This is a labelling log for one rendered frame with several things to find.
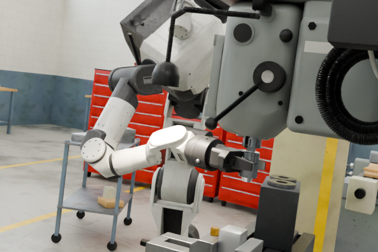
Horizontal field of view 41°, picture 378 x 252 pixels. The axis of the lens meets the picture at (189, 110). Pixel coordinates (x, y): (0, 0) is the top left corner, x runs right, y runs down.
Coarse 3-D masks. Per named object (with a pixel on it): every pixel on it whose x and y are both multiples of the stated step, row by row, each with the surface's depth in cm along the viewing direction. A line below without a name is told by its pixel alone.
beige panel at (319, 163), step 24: (288, 144) 296; (312, 144) 291; (336, 144) 286; (288, 168) 296; (312, 168) 291; (336, 168) 286; (312, 192) 291; (336, 192) 286; (312, 216) 291; (336, 216) 286
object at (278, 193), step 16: (272, 176) 171; (288, 176) 176; (272, 192) 157; (288, 192) 156; (272, 208) 157; (288, 208) 156; (256, 224) 158; (272, 224) 157; (288, 224) 156; (272, 240) 157; (288, 240) 156
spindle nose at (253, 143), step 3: (243, 138) 127; (249, 138) 125; (243, 141) 127; (249, 141) 125; (252, 141) 125; (255, 141) 125; (258, 141) 126; (261, 141) 127; (243, 144) 127; (249, 144) 125; (252, 144) 125; (255, 144) 125; (258, 144) 126; (261, 144) 127; (249, 147) 126; (252, 147) 125; (255, 147) 125; (258, 147) 126
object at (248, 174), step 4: (244, 156) 126; (248, 156) 126; (248, 160) 126; (252, 160) 126; (256, 160) 126; (256, 164) 126; (256, 168) 127; (240, 172) 127; (244, 172) 126; (248, 172) 126; (252, 172) 126; (256, 172) 127; (240, 176) 127; (244, 176) 126; (248, 176) 126; (252, 176) 126; (256, 176) 127
